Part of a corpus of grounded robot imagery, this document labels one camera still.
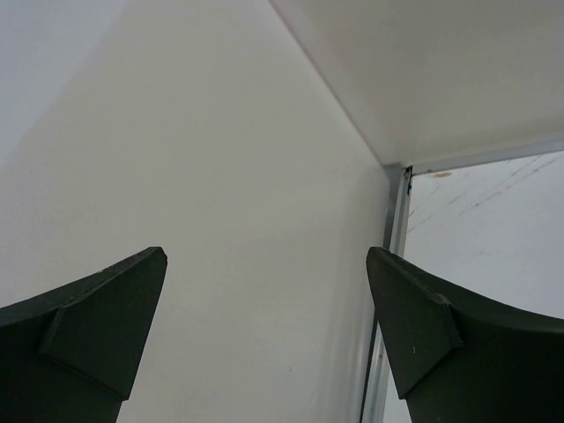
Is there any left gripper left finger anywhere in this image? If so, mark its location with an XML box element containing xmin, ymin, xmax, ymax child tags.
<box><xmin>1</xmin><ymin>247</ymin><xmax>167</xmax><ymax>422</ymax></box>

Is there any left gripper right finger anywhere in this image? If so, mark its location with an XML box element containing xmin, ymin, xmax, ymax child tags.
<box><xmin>366</xmin><ymin>247</ymin><xmax>563</xmax><ymax>422</ymax></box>

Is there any left aluminium table rail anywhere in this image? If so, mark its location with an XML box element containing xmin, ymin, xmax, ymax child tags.
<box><xmin>367</xmin><ymin>152</ymin><xmax>563</xmax><ymax>422</ymax></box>

